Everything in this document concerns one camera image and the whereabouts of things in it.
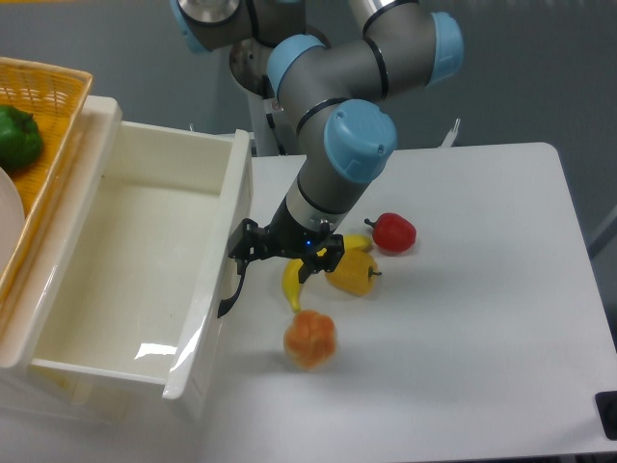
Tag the white plate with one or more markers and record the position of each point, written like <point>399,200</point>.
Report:
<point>12,219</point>

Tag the yellow woven basket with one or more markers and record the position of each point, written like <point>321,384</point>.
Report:
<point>50,99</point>

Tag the black device at edge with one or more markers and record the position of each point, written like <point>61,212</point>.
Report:
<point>606,403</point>

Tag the yellow bell pepper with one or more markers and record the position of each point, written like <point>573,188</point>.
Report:
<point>356,273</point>

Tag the red bell pepper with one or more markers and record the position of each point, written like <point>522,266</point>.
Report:
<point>392,233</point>

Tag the white drawer cabinet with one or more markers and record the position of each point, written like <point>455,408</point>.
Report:
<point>26,386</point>

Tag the black top drawer handle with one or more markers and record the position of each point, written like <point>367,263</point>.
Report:
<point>227,304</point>

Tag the white table clamp bracket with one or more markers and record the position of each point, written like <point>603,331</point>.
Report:
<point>451,135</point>

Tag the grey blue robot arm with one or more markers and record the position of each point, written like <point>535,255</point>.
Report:
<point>330,96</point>

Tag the yellow banana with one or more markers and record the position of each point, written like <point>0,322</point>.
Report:
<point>291,286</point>

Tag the green bell pepper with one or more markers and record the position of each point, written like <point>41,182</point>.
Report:
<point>21,142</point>

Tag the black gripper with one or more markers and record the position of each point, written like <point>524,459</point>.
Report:
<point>285,237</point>

